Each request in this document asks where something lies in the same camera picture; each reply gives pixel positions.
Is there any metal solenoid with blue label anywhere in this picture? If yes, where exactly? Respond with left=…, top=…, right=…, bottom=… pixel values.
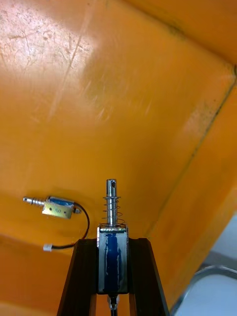
left=23, top=196, right=90, bottom=253
left=96, top=178, right=129, bottom=316

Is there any steel tray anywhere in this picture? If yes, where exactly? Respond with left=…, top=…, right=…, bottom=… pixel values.
left=170, top=265, right=237, bottom=316

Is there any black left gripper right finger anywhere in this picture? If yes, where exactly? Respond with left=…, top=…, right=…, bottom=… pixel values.
left=127, top=237, right=170, bottom=316

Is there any yellow-orange plastic bin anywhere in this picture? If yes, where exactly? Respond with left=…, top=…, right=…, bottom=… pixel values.
left=0, top=0, right=237, bottom=316

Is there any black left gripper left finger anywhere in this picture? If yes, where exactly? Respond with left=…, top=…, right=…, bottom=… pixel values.
left=56, top=238, right=99, bottom=316

